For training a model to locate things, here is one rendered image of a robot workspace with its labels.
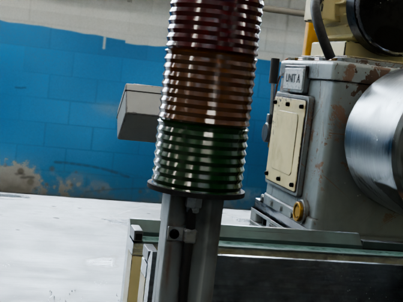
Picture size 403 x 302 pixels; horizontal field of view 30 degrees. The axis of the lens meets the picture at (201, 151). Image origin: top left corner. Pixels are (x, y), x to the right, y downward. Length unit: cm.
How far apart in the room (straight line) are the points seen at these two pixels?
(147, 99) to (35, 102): 530
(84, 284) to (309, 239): 33
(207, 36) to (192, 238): 13
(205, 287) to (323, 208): 85
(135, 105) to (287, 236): 27
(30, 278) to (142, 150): 536
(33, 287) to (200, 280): 58
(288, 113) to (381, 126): 33
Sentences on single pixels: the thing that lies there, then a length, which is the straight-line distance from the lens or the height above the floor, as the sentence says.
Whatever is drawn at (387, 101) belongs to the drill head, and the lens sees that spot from 119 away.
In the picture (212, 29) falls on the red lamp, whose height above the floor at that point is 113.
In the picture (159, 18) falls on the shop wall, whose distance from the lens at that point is 641.
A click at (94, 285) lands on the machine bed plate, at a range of 108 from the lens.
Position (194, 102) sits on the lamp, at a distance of 46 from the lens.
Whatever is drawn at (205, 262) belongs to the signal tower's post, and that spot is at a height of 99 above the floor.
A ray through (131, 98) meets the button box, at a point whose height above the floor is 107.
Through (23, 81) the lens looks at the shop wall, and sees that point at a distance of 630.
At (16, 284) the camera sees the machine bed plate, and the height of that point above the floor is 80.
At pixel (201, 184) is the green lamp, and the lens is 46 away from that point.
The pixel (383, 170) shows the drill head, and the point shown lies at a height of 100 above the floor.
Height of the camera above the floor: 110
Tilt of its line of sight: 5 degrees down
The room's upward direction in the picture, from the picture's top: 7 degrees clockwise
